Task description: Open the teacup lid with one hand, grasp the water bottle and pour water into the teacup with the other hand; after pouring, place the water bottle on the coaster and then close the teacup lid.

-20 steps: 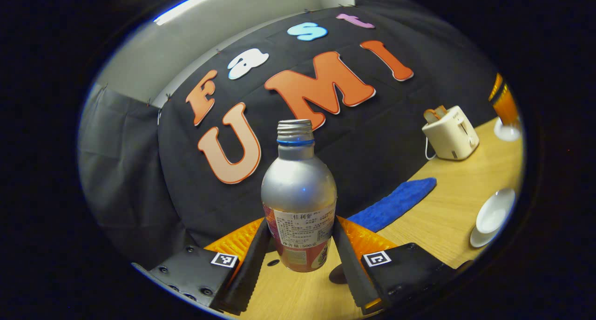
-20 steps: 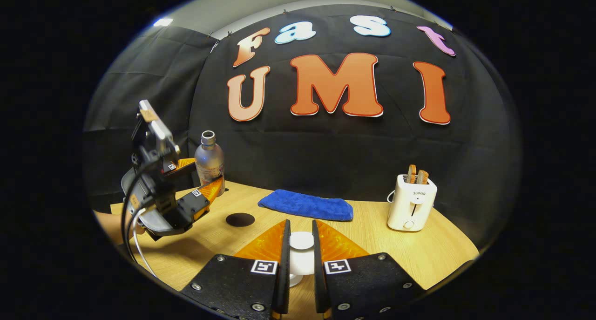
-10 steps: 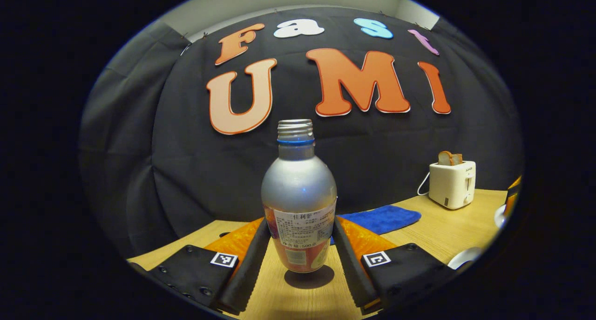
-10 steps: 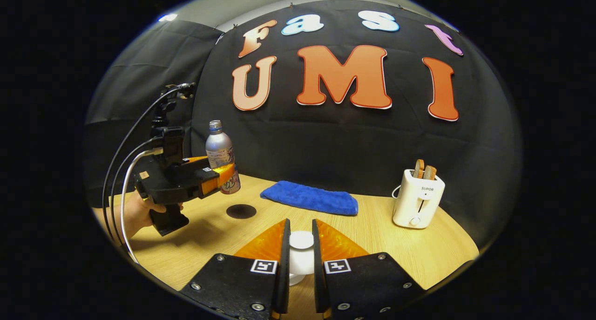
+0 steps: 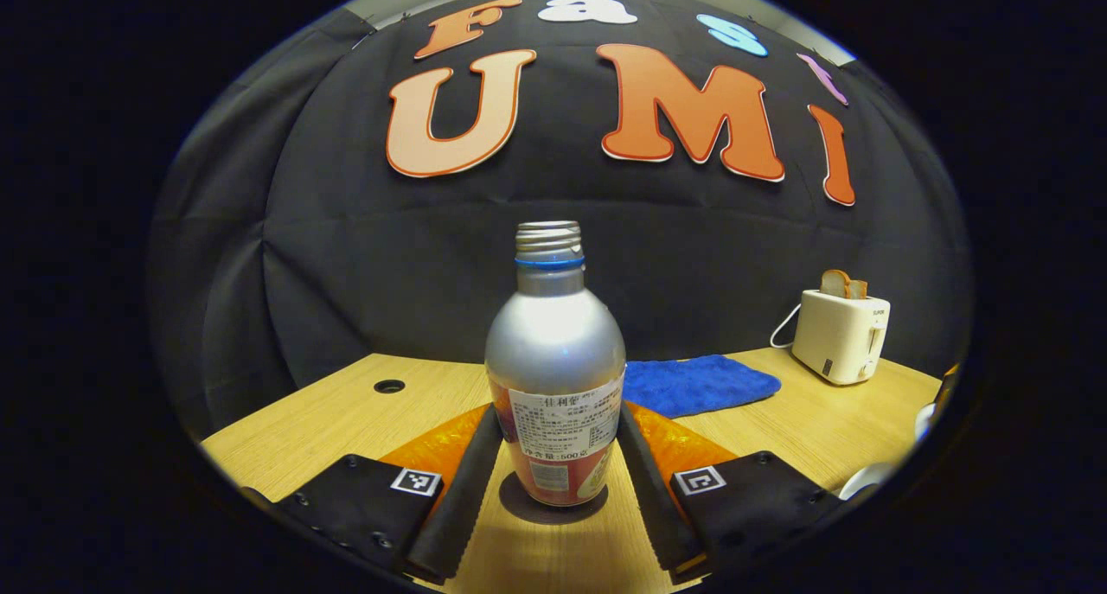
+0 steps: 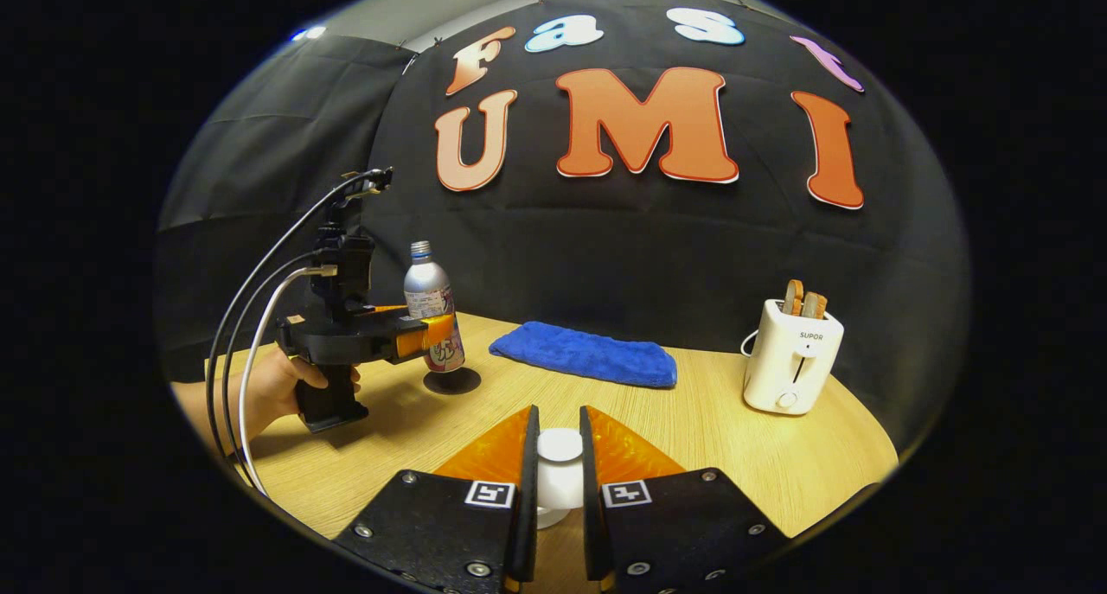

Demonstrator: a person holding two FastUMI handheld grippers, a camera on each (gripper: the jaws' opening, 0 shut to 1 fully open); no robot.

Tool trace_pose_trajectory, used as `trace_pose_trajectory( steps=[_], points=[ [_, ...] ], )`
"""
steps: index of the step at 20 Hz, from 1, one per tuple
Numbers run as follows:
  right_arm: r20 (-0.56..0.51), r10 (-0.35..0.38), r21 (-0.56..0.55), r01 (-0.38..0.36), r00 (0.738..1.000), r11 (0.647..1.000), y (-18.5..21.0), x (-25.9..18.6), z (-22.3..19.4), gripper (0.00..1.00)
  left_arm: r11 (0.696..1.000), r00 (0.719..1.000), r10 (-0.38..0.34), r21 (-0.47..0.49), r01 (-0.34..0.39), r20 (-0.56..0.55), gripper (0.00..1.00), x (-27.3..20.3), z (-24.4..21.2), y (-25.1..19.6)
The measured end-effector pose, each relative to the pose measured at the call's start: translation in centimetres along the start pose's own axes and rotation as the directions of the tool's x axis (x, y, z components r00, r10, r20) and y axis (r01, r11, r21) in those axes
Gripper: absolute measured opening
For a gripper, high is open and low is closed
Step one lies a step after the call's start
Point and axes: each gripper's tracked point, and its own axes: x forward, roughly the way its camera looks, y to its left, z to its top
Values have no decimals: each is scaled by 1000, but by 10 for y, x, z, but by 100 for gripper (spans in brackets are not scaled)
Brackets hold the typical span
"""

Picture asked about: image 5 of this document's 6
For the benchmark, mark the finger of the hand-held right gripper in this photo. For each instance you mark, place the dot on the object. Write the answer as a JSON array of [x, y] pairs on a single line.
[[947, 395]]

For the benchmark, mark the white toaster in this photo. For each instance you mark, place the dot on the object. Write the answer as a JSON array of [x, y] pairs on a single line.
[[835, 335]]

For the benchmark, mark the black backdrop cloth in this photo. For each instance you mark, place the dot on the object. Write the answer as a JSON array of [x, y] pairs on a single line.
[[389, 265]]

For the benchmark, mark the blue towel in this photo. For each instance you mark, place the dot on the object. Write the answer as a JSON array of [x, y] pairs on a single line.
[[700, 386]]

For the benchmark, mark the toast slice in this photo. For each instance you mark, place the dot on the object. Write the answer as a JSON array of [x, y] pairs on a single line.
[[858, 290], [835, 284]]

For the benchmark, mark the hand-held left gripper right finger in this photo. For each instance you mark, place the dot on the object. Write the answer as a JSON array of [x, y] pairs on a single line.
[[653, 499]]

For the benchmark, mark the silver water bottle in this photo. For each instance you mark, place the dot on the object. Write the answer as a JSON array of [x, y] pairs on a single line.
[[553, 352]]

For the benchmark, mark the white teacup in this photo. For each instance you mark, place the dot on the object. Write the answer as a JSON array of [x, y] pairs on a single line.
[[865, 480]]

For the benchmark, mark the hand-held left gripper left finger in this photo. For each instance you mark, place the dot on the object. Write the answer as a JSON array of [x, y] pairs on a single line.
[[463, 499]]

